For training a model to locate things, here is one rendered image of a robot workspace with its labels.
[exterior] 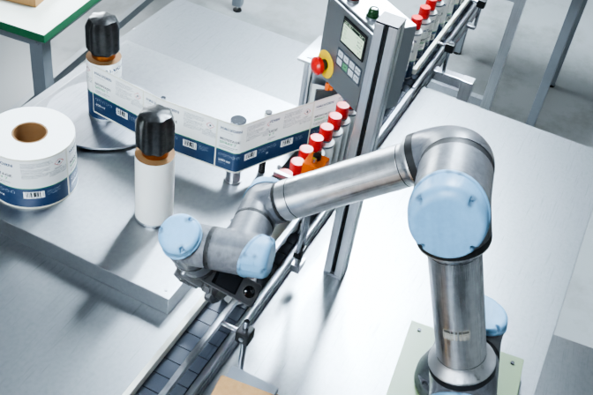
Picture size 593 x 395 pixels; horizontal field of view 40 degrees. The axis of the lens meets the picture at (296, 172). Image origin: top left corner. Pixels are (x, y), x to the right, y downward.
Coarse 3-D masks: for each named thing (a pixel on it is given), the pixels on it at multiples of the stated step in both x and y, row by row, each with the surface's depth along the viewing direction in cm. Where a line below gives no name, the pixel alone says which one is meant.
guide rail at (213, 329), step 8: (296, 224) 185; (288, 232) 181; (280, 240) 179; (232, 304) 163; (224, 312) 161; (216, 320) 160; (224, 320) 161; (216, 328) 159; (208, 336) 156; (200, 344) 155; (192, 352) 153; (200, 352) 155; (184, 360) 152; (192, 360) 152; (184, 368) 150; (176, 376) 149; (168, 384) 147; (160, 392) 146; (168, 392) 146
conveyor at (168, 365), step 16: (400, 96) 243; (288, 240) 191; (272, 272) 182; (208, 304) 173; (224, 304) 174; (208, 320) 170; (192, 336) 166; (224, 336) 167; (176, 352) 163; (208, 352) 164; (160, 368) 159; (176, 368) 160; (192, 368) 160; (144, 384) 156; (160, 384) 156; (176, 384) 157
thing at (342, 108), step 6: (342, 102) 201; (336, 108) 200; (342, 108) 199; (348, 108) 199; (342, 114) 200; (348, 114) 201; (342, 120) 201; (348, 120) 202; (342, 126) 201; (348, 126) 202; (348, 132) 205; (342, 138) 204; (342, 144) 205; (342, 150) 207; (342, 156) 209
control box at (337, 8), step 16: (336, 0) 159; (368, 0) 159; (384, 0) 160; (336, 16) 160; (352, 16) 155; (336, 32) 161; (368, 32) 151; (320, 48) 168; (336, 48) 163; (368, 48) 153; (400, 48) 156; (336, 64) 164; (400, 64) 159; (336, 80) 166; (400, 80) 162; (352, 96) 162
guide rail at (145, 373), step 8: (200, 304) 168; (192, 312) 166; (184, 320) 165; (192, 320) 167; (176, 328) 163; (184, 328) 164; (176, 336) 162; (168, 344) 160; (160, 352) 158; (152, 360) 156; (160, 360) 158; (144, 368) 155; (152, 368) 156; (144, 376) 154; (136, 384) 152; (128, 392) 150
